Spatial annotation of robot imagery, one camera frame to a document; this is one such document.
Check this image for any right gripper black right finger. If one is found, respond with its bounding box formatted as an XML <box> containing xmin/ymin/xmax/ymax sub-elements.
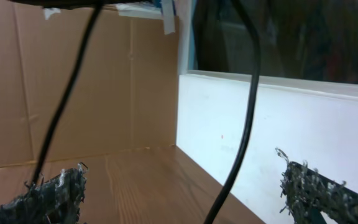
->
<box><xmin>275</xmin><ymin>148</ymin><xmax>358</xmax><ymax>224</ymax></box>

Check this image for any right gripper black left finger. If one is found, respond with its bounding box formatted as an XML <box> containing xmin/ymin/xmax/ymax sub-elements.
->
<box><xmin>0</xmin><ymin>162</ymin><xmax>88</xmax><ymax>224</ymax></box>

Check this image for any wooden side panel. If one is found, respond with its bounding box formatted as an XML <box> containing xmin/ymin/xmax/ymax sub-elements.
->
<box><xmin>0</xmin><ymin>0</ymin><xmax>180</xmax><ymax>172</ymax></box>

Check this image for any white window sill frame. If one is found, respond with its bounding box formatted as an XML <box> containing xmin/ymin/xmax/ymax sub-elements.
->
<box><xmin>175</xmin><ymin>0</ymin><xmax>358</xmax><ymax>103</ymax></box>

